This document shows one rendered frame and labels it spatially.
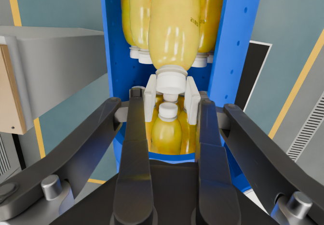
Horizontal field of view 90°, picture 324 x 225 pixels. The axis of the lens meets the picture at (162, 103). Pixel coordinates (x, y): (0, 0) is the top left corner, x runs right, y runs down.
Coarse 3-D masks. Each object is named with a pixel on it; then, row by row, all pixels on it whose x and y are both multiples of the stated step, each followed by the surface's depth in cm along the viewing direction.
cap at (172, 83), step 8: (168, 72) 19; (176, 72) 19; (160, 80) 20; (168, 80) 19; (176, 80) 19; (184, 80) 20; (160, 88) 20; (168, 88) 20; (176, 88) 20; (184, 88) 20
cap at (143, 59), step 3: (141, 54) 33; (144, 54) 33; (141, 57) 33; (144, 57) 33; (147, 57) 33; (141, 60) 33; (144, 60) 33; (147, 60) 33; (150, 60) 33; (144, 63) 33; (147, 63) 33; (150, 63) 33
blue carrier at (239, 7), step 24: (120, 0) 36; (240, 0) 21; (120, 24) 38; (240, 24) 22; (120, 48) 39; (216, 48) 23; (240, 48) 25; (120, 72) 41; (144, 72) 48; (192, 72) 49; (216, 72) 24; (240, 72) 28; (120, 96) 43; (216, 96) 26; (120, 144) 33
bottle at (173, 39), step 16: (160, 0) 20; (176, 0) 19; (192, 0) 20; (160, 16) 20; (176, 16) 19; (192, 16) 20; (160, 32) 19; (176, 32) 19; (192, 32) 19; (160, 48) 19; (176, 48) 19; (192, 48) 20; (160, 64) 20; (176, 64) 20
